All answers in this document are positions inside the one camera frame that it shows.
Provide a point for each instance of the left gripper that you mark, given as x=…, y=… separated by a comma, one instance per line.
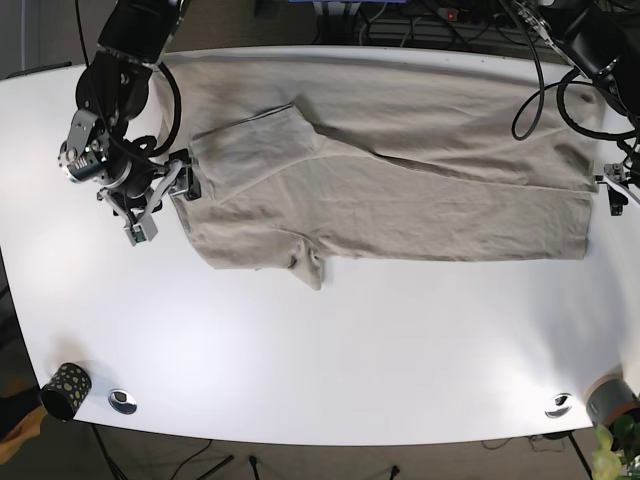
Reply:
x=622, y=185

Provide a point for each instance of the cream white T-shirt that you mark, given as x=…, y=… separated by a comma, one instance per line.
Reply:
x=301, y=161

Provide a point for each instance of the orange cloth at corner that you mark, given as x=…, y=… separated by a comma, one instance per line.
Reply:
x=21, y=419

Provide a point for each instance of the black dotted cup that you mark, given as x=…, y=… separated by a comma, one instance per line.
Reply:
x=65, y=392

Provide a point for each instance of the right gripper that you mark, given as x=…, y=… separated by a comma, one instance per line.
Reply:
x=141, y=194

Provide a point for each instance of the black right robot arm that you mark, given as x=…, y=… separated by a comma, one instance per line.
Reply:
x=114, y=89

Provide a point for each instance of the silver table grommet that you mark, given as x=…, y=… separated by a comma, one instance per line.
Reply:
x=122, y=402
x=559, y=405

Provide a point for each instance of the grey plant pot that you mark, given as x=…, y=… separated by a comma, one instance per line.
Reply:
x=609, y=398

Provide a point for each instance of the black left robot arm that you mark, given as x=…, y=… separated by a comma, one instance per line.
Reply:
x=598, y=50

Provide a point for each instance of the right silver table grommet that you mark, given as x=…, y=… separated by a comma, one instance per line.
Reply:
x=559, y=405

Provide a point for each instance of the green potted plant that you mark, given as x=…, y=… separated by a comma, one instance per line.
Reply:
x=617, y=454

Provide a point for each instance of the left silver table grommet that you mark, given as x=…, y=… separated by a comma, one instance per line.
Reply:
x=122, y=402

